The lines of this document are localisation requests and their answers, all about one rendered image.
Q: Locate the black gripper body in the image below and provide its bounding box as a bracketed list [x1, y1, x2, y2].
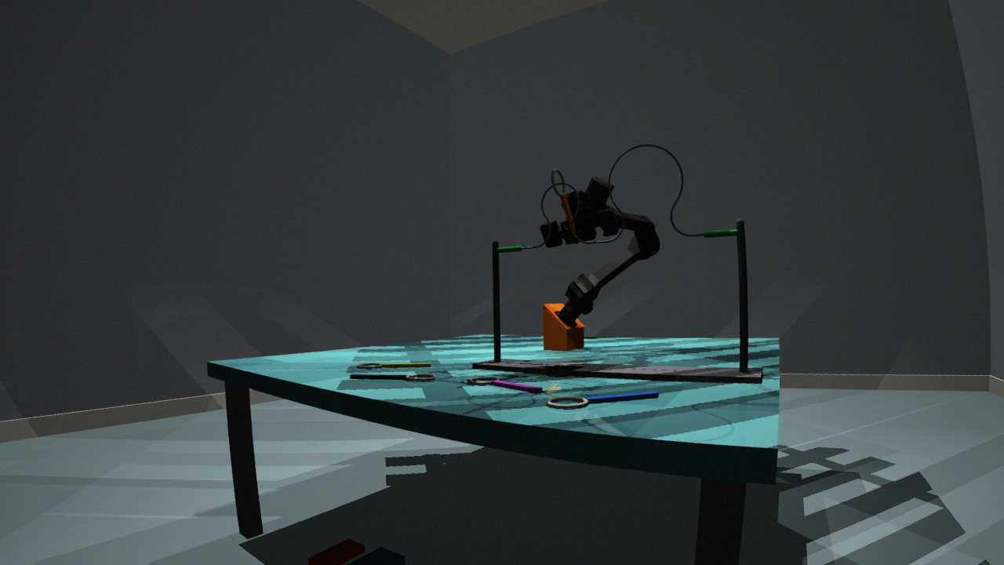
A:
[540, 208, 619, 248]

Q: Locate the orange handle with grey tip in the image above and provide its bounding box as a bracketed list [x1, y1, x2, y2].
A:
[551, 169, 577, 233]

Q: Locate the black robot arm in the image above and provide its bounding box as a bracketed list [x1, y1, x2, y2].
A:
[555, 177, 660, 326]

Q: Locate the purple-handled white loop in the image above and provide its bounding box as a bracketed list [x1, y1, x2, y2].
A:
[467, 377, 543, 393]

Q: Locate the grey loop with yellow handle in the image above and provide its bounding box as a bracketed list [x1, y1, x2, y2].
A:
[357, 363, 431, 369]

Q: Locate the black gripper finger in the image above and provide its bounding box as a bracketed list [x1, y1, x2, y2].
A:
[573, 216, 596, 243]
[560, 221, 575, 244]

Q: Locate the black handle with grey loop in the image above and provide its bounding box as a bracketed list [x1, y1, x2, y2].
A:
[351, 374, 436, 381]

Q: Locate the blue handle with beige loop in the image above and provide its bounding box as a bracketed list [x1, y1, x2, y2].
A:
[547, 391, 659, 409]

